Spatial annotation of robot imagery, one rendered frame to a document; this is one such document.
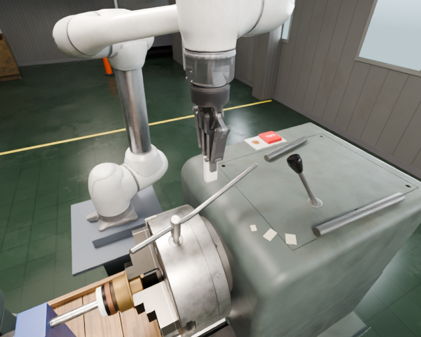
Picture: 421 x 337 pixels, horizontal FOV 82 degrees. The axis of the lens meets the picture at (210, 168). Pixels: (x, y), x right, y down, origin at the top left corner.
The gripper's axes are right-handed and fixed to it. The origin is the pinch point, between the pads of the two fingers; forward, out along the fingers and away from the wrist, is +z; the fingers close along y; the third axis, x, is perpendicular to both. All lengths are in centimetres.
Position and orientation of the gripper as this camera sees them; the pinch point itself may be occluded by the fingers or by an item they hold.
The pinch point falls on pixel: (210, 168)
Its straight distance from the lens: 57.5
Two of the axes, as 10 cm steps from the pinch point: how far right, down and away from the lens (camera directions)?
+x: 9.0, -2.7, 3.6
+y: 4.5, 5.3, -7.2
